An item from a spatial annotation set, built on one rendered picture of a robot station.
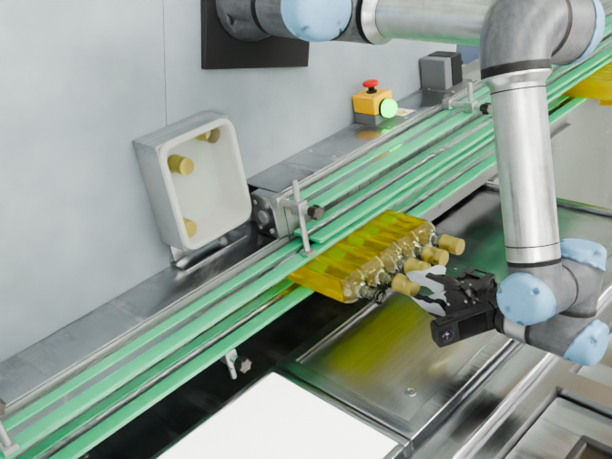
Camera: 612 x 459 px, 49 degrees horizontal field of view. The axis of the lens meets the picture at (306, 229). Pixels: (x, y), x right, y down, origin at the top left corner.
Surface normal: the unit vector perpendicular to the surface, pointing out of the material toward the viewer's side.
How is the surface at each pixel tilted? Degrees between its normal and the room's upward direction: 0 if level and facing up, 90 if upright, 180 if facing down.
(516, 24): 70
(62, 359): 90
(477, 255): 89
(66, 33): 0
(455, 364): 90
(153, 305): 90
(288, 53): 3
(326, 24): 9
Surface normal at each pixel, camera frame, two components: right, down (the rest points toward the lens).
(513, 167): -0.66, 0.15
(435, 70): -0.70, 0.43
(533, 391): -0.16, -0.87
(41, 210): 0.69, 0.24
